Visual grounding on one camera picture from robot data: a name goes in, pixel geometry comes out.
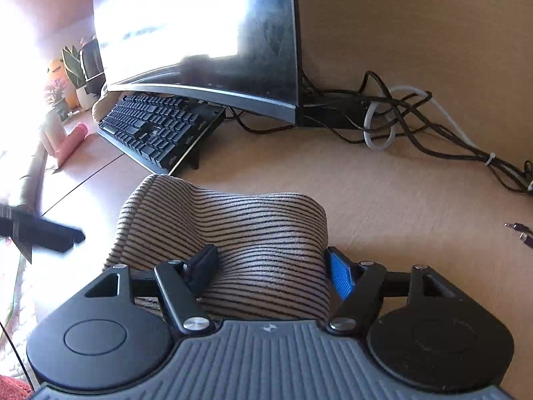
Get red cloth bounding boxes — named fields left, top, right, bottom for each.
left=0, top=375, right=33, bottom=400

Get curved computer monitor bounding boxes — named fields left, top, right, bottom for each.
left=91, top=0, right=304, bottom=122

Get small cable connectors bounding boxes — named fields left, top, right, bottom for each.
left=503, top=221, right=533, bottom=251

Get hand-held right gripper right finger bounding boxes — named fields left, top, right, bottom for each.
left=326, top=246, right=453, bottom=336

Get small dark monitor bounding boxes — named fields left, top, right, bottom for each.
left=79, top=37, right=106, bottom=94

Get beige black-striped garment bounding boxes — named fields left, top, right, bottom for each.
left=103, top=174, right=334, bottom=321

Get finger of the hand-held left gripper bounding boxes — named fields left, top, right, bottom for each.
left=0, top=201, right=87, bottom=265

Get small purple-leaf plant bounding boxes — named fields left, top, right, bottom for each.
left=44, top=82, right=69, bottom=122

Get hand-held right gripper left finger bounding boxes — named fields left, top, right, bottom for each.
left=84, top=244, right=220, bottom=337

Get pink cylinder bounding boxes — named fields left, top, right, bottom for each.
left=59, top=122, right=89, bottom=165

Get green potted plant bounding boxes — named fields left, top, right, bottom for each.
left=62, top=44, right=97, bottom=90

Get white cable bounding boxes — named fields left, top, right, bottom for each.
left=363, top=85, right=484, bottom=151

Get black keyboard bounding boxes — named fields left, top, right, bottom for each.
left=98, top=94, right=228, bottom=176

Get black cable bundle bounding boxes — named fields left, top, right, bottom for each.
left=227, top=69, right=533, bottom=194

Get orange figurine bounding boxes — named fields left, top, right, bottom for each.
left=47, top=59, right=80, bottom=109

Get white plant pot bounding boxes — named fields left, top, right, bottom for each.
left=75, top=84, right=101, bottom=111

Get thin black cable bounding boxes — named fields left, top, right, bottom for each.
left=0, top=254, right=36, bottom=386

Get black power strip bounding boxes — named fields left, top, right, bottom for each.
left=296, top=91, right=372, bottom=131

